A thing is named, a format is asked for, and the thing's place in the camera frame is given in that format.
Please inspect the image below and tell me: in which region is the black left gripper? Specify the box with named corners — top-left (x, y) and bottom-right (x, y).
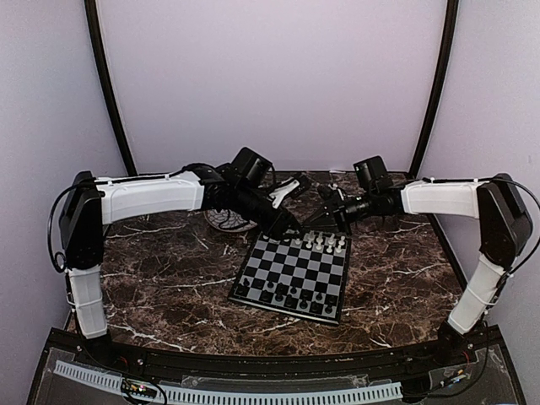
top-left (233, 184), bottom-right (306, 240)

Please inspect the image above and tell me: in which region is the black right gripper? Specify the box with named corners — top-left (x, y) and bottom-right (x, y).
top-left (304, 189), bottom-right (377, 236)

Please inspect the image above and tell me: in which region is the black white chess board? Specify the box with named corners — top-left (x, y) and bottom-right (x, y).
top-left (228, 232), bottom-right (351, 326)

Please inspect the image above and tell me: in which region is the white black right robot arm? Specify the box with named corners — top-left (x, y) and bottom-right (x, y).
top-left (304, 173), bottom-right (533, 336)

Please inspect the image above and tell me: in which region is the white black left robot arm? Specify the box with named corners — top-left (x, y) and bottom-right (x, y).
top-left (50, 163), bottom-right (302, 368)

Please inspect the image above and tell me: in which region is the floral patterned ceramic plate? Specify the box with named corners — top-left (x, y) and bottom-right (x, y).
top-left (203, 209), bottom-right (257, 233)

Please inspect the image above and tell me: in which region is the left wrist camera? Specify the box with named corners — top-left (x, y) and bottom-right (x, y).
top-left (231, 147), bottom-right (272, 187)

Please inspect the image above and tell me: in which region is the black front frame rail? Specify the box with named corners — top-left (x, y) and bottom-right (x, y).
top-left (46, 327), bottom-right (502, 381)

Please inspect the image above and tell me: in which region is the black right corner frame post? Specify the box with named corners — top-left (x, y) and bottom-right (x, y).
top-left (408, 0), bottom-right (459, 177)

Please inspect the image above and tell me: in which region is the black corner frame post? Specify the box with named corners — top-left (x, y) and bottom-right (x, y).
top-left (408, 0), bottom-right (459, 177)
top-left (84, 0), bottom-right (138, 176)

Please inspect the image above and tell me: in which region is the white slotted cable duct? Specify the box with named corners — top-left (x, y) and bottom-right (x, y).
top-left (53, 360), bottom-right (402, 404)

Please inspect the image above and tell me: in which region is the black left corner frame post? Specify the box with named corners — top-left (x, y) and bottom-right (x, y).
top-left (84, 0), bottom-right (138, 176)

